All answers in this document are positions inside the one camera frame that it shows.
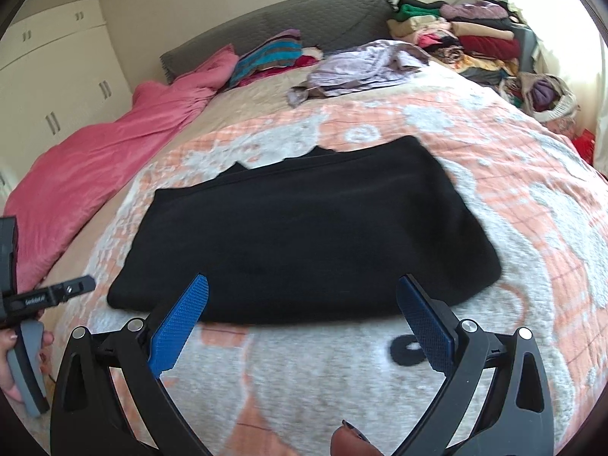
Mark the grey quilted headboard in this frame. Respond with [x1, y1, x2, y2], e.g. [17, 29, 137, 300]
[159, 0, 395, 84]

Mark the pink blanket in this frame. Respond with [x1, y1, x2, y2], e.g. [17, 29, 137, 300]
[2, 50, 239, 279]

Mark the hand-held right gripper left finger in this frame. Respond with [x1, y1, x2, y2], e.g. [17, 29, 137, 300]
[50, 273, 212, 456]

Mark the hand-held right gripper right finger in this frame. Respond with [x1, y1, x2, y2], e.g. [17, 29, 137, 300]
[395, 274, 556, 456]

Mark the striped colourful cloth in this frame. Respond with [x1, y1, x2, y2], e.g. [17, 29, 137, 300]
[230, 28, 305, 87]

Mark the basket with purple cloth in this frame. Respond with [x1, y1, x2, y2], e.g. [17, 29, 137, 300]
[515, 72, 580, 122]

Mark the lilac crumpled garment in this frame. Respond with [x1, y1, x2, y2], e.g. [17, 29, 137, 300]
[287, 40, 431, 108]

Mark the person's right hand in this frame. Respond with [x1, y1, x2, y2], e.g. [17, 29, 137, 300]
[331, 420, 381, 456]

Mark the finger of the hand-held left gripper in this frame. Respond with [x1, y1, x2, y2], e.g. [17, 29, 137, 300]
[45, 275, 96, 306]

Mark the person's left hand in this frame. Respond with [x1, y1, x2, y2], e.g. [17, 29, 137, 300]
[0, 320, 55, 404]

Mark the white curtain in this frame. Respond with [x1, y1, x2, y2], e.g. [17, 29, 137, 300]
[499, 0, 608, 176]

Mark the black sweatshirt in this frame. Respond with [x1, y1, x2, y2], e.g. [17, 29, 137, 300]
[107, 135, 503, 326]

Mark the pile of folded clothes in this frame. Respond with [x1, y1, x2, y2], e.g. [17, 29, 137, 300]
[387, 0, 537, 89]

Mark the white wardrobe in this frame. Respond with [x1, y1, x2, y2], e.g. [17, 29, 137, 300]
[0, 0, 134, 191]

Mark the orange white patterned blanket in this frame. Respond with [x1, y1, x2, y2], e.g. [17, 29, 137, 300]
[43, 64, 608, 456]

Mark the red bag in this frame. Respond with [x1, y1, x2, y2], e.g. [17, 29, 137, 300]
[572, 128, 597, 167]

